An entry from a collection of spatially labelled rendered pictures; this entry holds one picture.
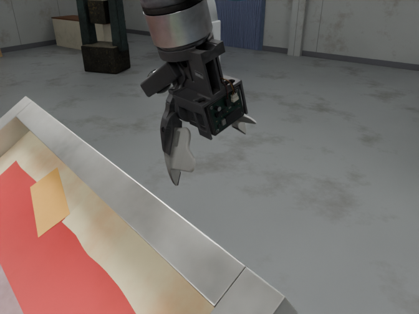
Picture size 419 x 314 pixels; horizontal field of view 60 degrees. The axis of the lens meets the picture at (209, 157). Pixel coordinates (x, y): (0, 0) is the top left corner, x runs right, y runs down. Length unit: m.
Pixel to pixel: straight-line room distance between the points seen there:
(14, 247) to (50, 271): 0.09
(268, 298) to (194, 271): 0.06
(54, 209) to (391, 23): 8.04
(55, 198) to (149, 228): 0.21
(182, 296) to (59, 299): 0.14
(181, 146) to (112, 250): 0.18
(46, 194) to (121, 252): 0.18
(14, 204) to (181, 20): 0.35
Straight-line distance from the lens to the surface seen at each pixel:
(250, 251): 2.64
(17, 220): 0.56
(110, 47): 7.16
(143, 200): 0.37
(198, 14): 0.43
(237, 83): 0.47
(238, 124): 0.59
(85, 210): 0.47
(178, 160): 0.51
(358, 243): 2.89
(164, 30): 0.43
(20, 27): 10.40
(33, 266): 0.48
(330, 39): 8.66
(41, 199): 0.54
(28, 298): 0.46
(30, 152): 0.65
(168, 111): 0.50
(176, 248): 0.32
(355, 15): 8.47
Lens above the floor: 1.76
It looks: 27 degrees down
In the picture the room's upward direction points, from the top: straight up
